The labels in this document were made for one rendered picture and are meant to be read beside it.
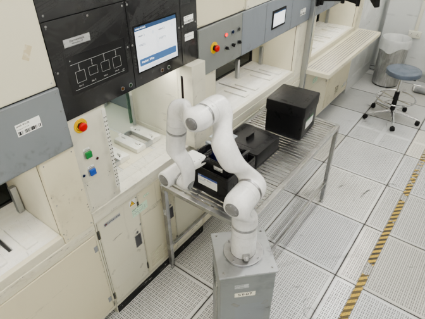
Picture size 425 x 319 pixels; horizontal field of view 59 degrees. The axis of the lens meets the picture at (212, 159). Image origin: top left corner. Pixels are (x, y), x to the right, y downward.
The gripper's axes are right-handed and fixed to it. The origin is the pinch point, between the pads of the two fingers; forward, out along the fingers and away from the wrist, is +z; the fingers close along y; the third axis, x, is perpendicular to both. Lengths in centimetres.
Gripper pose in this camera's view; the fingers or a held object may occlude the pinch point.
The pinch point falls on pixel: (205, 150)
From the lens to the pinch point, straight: 198.1
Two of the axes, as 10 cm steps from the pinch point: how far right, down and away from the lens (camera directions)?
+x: 0.0, -8.1, -5.9
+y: 7.8, 3.7, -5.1
